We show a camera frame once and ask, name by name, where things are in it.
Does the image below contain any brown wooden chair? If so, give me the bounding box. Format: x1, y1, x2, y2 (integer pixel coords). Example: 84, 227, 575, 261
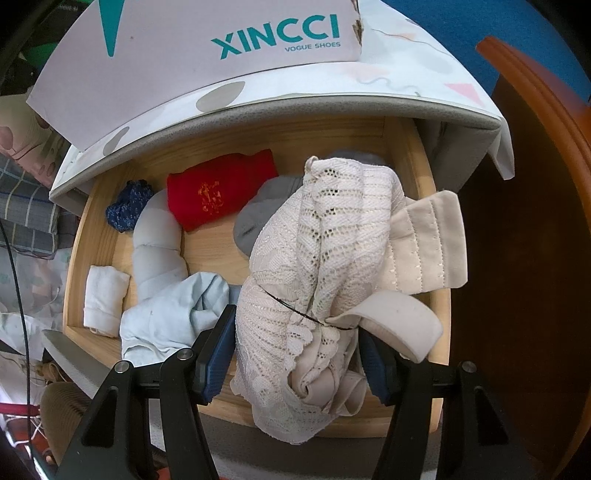
450, 37, 591, 480

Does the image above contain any pale grey underwear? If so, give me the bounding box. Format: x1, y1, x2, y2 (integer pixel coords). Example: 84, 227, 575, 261
131, 189, 188, 301

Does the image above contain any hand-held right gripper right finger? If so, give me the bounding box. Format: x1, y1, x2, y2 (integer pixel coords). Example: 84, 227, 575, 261
358, 330, 539, 480

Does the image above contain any white patterned storage box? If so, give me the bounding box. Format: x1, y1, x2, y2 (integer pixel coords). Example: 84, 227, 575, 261
48, 0, 517, 195

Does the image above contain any pink blanket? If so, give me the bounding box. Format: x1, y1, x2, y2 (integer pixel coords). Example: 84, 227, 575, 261
0, 92, 70, 188

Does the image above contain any white printed bedsheet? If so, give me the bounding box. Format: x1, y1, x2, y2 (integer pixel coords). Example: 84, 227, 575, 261
0, 249, 79, 462

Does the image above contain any beige lace bra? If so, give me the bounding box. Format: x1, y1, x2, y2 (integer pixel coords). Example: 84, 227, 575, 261
229, 156, 469, 446

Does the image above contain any grey plaid cloth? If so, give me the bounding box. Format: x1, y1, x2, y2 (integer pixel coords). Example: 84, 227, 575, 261
0, 152, 77, 259

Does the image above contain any tan ribbed cloth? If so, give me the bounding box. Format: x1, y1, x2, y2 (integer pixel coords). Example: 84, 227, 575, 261
39, 381, 100, 467

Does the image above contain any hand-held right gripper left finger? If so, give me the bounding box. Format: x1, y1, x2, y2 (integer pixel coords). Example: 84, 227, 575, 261
55, 304, 238, 480

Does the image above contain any green foam mat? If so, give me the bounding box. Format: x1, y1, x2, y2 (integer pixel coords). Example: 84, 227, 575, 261
18, 28, 63, 70

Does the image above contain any blue foam mat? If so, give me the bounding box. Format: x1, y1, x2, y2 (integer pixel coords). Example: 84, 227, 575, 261
388, 0, 591, 102

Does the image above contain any wooden drawer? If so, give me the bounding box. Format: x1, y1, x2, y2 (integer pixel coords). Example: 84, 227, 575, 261
62, 115, 452, 438

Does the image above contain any pale blue sock ball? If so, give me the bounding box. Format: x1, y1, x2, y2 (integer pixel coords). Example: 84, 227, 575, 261
119, 271, 232, 367

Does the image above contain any black cable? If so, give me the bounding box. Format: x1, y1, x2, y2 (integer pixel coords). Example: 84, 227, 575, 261
0, 217, 35, 416

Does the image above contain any white underwear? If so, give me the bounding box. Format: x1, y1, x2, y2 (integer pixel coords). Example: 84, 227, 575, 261
83, 264, 131, 337

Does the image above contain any white shoe box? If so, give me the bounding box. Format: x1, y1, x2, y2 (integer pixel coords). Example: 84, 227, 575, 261
26, 0, 363, 151

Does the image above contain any red underwear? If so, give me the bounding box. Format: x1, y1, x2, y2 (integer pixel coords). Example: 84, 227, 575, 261
166, 148, 280, 232

